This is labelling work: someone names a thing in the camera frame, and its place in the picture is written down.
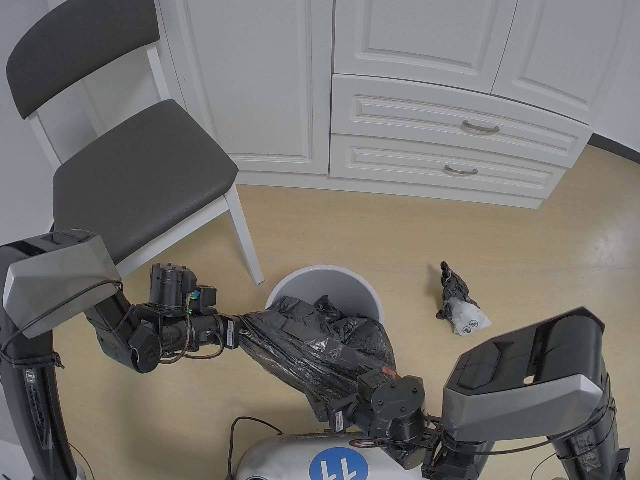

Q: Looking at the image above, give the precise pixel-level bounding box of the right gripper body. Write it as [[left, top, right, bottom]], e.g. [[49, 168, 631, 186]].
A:
[[326, 400, 375, 434]]

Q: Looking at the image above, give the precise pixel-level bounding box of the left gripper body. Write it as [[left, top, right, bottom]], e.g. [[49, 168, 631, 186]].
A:
[[192, 314, 241, 351]]

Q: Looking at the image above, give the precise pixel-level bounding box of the black plastic bag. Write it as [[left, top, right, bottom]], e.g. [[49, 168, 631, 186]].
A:
[[236, 294, 399, 421]]

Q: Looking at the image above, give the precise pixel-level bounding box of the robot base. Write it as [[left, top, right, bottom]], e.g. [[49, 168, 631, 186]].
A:
[[235, 430, 431, 480]]

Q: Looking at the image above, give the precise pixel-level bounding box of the white trash bin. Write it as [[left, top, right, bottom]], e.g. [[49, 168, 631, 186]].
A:
[[264, 265, 387, 330]]

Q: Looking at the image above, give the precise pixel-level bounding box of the crumpled black white wrapper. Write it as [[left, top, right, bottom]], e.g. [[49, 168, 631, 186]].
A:
[[433, 261, 493, 339]]

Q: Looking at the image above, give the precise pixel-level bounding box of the white chair dark grey seat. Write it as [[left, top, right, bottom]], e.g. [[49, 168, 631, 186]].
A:
[[6, 0, 266, 286]]

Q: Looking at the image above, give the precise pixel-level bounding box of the white wardrobe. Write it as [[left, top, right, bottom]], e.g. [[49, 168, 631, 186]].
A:
[[152, 0, 632, 212]]

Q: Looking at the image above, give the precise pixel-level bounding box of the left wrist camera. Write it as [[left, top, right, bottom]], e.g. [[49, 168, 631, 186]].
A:
[[192, 284, 219, 317]]

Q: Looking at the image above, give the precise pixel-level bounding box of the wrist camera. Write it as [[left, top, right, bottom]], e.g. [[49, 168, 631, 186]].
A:
[[192, 284, 219, 317], [356, 369, 396, 404]]

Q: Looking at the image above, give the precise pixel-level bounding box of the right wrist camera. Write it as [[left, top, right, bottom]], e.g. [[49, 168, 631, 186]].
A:
[[356, 369, 396, 404]]

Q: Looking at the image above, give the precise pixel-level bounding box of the black cable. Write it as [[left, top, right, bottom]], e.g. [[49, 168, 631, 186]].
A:
[[228, 416, 283, 480]]

